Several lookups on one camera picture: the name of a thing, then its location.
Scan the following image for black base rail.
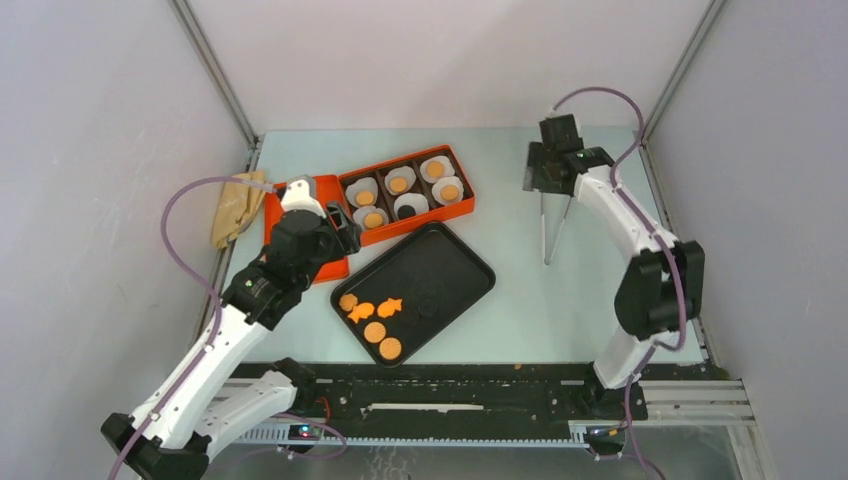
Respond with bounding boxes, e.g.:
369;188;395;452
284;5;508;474
155;360;757;458

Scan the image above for orange box lid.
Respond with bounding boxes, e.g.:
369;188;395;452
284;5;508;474
262;175;350;283

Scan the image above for orange fish cookie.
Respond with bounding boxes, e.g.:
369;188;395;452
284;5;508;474
376;298;403;319
347;302;376;324

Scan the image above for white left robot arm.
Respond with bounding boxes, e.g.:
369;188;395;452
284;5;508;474
101;198;361;479

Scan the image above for silver metal tongs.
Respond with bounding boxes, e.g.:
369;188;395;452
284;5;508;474
540;193;573;265

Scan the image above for white paper cupcake liner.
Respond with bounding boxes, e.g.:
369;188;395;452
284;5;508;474
384;166;417;196
345;177;379;209
393;193;430;220
419;155;455;184
431;176;464;206
353;205;389;231

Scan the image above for round orange biscuit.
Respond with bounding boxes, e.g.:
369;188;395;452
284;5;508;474
439;184;461;204
378;337;403;361
424;160;445;179
363;321;387;344
363;211;384;230
388;176;409;195
355;190;376;207

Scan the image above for orange swirl cookie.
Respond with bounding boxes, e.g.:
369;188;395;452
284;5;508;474
339;293;359;312

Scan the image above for beige crumpled cloth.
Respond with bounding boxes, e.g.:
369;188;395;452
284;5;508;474
211;182;266;249

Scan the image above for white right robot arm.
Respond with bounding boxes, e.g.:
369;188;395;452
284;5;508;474
523;114;705;418

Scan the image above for orange cookie box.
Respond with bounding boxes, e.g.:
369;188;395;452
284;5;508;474
338;145;476;246

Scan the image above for black baking tray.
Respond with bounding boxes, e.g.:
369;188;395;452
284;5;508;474
330;222;496;368

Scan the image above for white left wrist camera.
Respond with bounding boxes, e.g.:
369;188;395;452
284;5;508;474
280;175;327;218

